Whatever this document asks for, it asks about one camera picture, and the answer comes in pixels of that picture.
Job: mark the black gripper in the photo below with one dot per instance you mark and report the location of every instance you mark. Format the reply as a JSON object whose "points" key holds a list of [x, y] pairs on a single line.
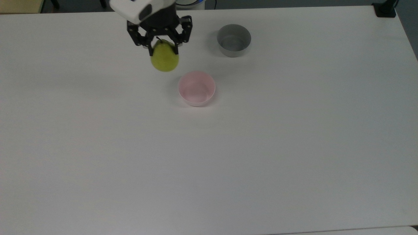
{"points": [[160, 20]]}

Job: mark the green pear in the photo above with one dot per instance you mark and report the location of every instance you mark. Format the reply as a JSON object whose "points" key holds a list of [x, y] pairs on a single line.
{"points": [[165, 58]]}

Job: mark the pink bowl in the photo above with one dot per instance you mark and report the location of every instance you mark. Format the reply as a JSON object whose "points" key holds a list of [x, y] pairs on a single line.
{"points": [[196, 88]]}

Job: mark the grey bowl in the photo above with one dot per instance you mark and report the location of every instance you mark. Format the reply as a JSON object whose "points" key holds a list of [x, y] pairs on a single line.
{"points": [[233, 40]]}

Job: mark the black stand leg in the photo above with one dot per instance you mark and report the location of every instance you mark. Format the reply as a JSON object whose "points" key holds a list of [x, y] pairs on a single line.
{"points": [[103, 3], [55, 3]]}

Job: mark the yellow wooden furniture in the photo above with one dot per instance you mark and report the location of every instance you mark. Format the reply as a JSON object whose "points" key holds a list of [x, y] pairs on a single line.
{"points": [[19, 6]]}

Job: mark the black table clamp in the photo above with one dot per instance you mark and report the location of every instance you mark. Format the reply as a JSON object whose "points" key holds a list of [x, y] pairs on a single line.
{"points": [[385, 10]]}

